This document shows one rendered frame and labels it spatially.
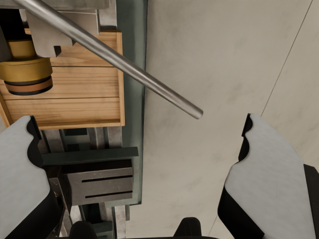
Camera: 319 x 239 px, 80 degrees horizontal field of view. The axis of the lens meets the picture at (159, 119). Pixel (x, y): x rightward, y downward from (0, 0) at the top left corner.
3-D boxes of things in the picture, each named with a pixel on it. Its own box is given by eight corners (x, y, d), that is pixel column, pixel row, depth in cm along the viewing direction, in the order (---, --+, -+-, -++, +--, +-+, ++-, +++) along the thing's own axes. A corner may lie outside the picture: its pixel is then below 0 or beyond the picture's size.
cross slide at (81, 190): (2, 170, 64) (-5, 180, 61) (131, 158, 73) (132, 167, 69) (19, 203, 74) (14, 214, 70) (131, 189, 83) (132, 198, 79)
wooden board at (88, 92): (-29, 23, 47) (-40, 25, 43) (121, 30, 54) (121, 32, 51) (12, 124, 63) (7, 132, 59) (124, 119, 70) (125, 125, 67)
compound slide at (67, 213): (26, 168, 60) (20, 181, 56) (61, 165, 63) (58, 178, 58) (43, 207, 71) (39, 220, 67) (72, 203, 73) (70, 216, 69)
